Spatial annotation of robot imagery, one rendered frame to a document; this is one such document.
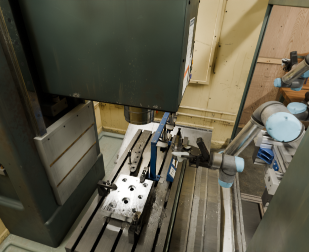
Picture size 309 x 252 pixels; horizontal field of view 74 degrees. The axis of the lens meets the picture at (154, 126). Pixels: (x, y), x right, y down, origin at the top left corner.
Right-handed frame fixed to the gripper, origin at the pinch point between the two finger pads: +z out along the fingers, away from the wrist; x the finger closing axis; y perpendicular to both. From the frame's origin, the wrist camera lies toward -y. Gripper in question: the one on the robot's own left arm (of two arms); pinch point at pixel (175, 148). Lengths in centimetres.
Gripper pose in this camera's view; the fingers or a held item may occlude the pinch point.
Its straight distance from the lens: 112.1
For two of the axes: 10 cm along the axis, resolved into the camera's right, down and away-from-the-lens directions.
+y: -0.4, 8.5, 5.3
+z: -9.6, -1.7, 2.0
